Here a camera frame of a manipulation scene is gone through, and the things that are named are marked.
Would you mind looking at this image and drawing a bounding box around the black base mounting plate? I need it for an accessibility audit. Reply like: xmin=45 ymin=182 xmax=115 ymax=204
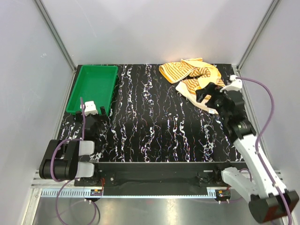
xmin=75 ymin=162 xmax=245 ymax=191

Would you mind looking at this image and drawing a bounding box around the small controller board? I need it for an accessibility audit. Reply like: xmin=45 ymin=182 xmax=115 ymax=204
xmin=90 ymin=189 xmax=103 ymax=196
xmin=217 ymin=189 xmax=231 ymax=199

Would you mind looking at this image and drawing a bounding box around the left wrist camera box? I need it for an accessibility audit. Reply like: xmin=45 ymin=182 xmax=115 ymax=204
xmin=80 ymin=101 xmax=98 ymax=116

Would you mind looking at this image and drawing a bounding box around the slotted aluminium cable duct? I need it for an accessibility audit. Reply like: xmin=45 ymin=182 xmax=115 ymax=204
xmin=41 ymin=187 xmax=218 ymax=199

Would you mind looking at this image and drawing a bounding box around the yellow orange striped towel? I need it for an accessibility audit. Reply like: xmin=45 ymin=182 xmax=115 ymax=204
xmin=159 ymin=58 xmax=225 ymax=114

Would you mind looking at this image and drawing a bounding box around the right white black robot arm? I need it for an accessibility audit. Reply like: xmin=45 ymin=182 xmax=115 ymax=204
xmin=196 ymin=82 xmax=300 ymax=224

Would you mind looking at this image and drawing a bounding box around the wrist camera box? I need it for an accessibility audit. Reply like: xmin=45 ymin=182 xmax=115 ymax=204
xmin=220 ymin=75 xmax=243 ymax=92
xmin=80 ymin=101 xmax=98 ymax=116

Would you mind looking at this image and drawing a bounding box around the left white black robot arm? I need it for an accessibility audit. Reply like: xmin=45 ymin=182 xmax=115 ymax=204
xmin=38 ymin=106 xmax=108 ymax=186

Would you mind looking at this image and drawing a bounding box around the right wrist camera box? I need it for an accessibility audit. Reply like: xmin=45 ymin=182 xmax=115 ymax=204
xmin=220 ymin=75 xmax=243 ymax=92

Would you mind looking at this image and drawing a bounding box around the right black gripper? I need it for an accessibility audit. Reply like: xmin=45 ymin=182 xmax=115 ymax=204
xmin=195 ymin=82 xmax=228 ymax=120

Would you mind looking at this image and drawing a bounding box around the left small controller board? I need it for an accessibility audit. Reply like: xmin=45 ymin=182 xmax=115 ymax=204
xmin=90 ymin=189 xmax=103 ymax=196

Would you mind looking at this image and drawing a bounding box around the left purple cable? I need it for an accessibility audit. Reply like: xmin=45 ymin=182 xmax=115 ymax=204
xmin=51 ymin=97 xmax=101 ymax=225

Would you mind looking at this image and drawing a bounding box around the right small controller board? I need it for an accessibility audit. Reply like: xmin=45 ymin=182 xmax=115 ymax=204
xmin=217 ymin=189 xmax=231 ymax=199

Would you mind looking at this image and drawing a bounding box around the green plastic tray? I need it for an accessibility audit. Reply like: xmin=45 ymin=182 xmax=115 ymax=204
xmin=66 ymin=65 xmax=118 ymax=115

